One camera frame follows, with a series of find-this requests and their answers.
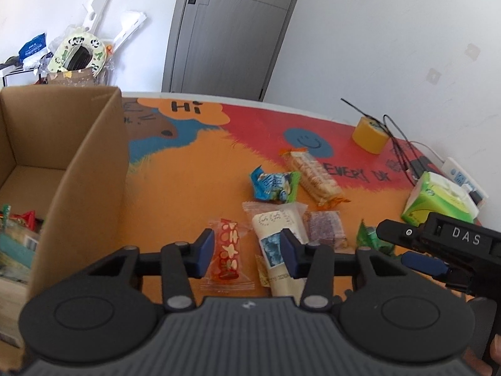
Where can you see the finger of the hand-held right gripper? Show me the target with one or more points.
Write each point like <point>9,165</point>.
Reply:
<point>424,264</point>
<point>403,233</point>

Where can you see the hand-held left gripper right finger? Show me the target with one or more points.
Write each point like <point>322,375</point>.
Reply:
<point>289,254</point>

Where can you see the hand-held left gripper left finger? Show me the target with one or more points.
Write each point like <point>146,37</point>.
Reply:
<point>206,250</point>

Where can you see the clear red white snack packet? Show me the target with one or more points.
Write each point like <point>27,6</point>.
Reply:
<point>229,254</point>

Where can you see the long white snack packet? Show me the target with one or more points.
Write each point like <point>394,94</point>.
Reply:
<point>274,227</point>

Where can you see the green candy wrapper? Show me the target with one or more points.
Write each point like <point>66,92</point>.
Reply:
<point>370,239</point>

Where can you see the dark purple snack packet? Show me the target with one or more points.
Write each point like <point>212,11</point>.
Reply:
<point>325,229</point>

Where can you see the blue green snack packet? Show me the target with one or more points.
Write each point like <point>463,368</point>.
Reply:
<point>274,184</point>

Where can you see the orange biscuit packet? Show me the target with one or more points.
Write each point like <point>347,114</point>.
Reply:
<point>313,174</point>

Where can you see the red snack bar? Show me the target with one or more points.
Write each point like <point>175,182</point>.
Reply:
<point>23,219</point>

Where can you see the person's right hand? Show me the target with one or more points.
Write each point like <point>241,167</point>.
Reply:
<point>495,352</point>

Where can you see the green tissue pack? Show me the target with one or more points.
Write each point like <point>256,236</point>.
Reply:
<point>434,199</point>

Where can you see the black charger plug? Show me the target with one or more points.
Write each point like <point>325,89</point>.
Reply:
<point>475,196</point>

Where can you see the white power strip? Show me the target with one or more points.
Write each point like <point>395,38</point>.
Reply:
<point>456,168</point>

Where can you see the colourful printed table mat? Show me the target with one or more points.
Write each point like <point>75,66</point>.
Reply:
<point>219,164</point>

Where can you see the yellow tape roll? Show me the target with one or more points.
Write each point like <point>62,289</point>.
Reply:
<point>368,137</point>

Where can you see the brown cardboard box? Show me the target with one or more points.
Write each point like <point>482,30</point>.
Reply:
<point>78,78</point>

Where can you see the grey door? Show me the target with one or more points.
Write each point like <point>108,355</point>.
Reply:
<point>235,35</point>

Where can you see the short white foam piece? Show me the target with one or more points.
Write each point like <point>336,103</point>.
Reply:
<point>129,27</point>

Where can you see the panda print toilet seat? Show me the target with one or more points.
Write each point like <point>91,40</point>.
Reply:
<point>58,58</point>

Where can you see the blue plastic bag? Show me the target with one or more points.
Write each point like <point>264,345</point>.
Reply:
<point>33,47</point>

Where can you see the tall white foam piece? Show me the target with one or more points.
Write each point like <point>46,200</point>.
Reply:
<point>98,4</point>

